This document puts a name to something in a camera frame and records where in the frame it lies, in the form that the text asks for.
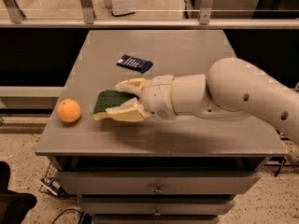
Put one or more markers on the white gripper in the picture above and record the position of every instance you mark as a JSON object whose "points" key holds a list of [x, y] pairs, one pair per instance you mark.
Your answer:
{"points": [[158, 96]]}

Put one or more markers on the green and yellow sponge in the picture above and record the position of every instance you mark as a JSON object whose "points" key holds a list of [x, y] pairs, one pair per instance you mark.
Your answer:
{"points": [[109, 99]]}

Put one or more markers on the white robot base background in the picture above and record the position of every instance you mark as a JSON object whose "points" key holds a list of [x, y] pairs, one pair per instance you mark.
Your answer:
{"points": [[121, 7]]}

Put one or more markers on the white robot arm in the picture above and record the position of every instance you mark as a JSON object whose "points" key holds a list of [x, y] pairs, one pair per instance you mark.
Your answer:
{"points": [[231, 88]]}

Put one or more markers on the dark blue snack packet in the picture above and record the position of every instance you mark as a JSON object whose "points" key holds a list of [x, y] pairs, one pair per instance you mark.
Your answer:
{"points": [[135, 64]]}

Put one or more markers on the orange fruit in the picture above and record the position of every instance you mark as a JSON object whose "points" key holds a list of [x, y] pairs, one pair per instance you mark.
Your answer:
{"points": [[69, 110]]}

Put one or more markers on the grey drawer cabinet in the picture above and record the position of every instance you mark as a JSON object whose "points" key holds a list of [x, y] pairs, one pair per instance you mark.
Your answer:
{"points": [[185, 163]]}

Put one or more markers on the top drawer with knob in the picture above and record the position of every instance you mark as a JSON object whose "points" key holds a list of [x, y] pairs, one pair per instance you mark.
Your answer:
{"points": [[157, 183]]}

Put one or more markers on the drawer with knob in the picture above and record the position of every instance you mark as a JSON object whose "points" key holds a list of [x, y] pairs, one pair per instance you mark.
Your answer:
{"points": [[157, 183], [150, 206]]}

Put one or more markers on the small box on floor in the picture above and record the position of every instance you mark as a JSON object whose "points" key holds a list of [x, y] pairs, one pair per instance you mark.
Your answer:
{"points": [[51, 185]]}

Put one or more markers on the black chair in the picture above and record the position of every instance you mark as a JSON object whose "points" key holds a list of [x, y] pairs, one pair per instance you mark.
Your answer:
{"points": [[14, 206]]}

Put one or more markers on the metal railing frame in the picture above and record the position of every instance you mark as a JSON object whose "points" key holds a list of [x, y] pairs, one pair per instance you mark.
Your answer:
{"points": [[197, 14]]}

